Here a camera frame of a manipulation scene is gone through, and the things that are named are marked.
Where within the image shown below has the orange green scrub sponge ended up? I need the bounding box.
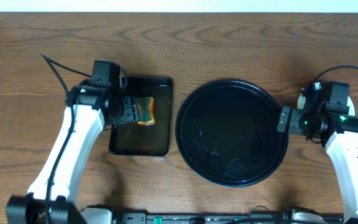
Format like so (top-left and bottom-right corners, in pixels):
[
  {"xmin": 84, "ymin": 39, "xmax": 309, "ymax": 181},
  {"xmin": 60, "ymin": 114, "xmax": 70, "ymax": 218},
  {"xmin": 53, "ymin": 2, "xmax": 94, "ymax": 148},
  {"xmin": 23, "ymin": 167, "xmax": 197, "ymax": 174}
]
[{"xmin": 137, "ymin": 96, "xmax": 155, "ymax": 126}]

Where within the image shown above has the light blue plate front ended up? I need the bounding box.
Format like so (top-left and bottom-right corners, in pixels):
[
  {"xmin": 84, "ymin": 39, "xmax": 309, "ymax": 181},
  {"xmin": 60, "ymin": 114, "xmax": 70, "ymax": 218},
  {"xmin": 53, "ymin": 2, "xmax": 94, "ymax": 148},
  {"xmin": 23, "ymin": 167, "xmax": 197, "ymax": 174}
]
[{"xmin": 297, "ymin": 95, "xmax": 356, "ymax": 116}]

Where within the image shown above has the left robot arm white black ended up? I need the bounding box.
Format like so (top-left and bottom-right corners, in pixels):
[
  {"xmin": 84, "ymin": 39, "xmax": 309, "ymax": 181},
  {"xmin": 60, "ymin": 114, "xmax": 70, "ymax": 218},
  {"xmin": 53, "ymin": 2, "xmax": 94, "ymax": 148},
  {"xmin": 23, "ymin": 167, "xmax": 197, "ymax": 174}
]
[{"xmin": 6, "ymin": 85, "xmax": 139, "ymax": 223}]

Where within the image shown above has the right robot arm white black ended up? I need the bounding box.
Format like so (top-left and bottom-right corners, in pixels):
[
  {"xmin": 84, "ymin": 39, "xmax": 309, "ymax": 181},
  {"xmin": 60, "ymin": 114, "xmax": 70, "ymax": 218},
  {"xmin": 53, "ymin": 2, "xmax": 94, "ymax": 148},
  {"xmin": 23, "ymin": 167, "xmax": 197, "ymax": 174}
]
[{"xmin": 277, "ymin": 106, "xmax": 358, "ymax": 223}]

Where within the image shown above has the black rectangular tray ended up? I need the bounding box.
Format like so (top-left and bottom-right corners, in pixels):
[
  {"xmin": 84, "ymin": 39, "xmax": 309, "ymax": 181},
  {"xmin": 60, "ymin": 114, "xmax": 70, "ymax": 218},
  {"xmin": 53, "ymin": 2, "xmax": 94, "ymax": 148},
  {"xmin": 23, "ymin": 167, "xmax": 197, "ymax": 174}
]
[{"xmin": 109, "ymin": 77, "xmax": 173, "ymax": 156}]

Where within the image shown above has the black round tray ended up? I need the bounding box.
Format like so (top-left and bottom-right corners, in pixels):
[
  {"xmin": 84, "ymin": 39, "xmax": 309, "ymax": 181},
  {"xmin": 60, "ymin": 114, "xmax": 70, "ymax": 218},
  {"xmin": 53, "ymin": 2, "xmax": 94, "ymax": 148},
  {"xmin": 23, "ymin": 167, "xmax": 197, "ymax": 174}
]
[{"xmin": 175, "ymin": 80, "xmax": 288, "ymax": 187}]

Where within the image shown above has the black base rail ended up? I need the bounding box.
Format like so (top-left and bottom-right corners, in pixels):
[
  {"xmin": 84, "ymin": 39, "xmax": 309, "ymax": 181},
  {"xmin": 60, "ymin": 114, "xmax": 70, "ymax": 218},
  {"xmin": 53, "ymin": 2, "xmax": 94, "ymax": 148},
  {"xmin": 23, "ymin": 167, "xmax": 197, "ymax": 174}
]
[{"xmin": 82, "ymin": 204, "xmax": 344, "ymax": 224}]

